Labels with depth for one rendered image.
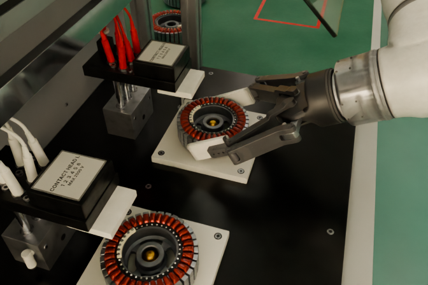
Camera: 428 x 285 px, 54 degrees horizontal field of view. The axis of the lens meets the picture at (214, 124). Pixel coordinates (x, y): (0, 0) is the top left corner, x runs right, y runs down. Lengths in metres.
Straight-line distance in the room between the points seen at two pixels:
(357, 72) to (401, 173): 1.31
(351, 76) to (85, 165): 0.32
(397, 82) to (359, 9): 0.67
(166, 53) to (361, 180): 0.35
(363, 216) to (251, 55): 0.44
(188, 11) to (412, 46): 0.41
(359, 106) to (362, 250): 0.20
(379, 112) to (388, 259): 1.05
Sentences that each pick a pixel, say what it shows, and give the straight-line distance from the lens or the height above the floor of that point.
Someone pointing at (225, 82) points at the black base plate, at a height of 0.77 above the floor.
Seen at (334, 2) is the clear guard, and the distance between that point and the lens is 0.55.
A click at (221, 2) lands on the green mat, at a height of 0.75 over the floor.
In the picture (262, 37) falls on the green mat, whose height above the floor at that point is 0.75.
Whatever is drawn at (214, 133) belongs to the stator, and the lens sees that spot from 0.63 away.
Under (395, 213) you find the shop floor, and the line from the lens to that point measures 1.68.
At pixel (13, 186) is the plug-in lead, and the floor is 0.92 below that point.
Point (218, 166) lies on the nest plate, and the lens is 0.63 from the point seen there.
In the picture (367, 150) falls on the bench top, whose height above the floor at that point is 0.75.
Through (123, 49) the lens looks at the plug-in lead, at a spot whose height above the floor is 0.93.
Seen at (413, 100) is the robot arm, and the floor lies 0.95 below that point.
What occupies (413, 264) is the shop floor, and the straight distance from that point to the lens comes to 1.58.
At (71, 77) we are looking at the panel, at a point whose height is 0.84.
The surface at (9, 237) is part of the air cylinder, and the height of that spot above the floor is 0.82.
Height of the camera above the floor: 1.25
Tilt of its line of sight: 42 degrees down
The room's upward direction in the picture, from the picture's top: straight up
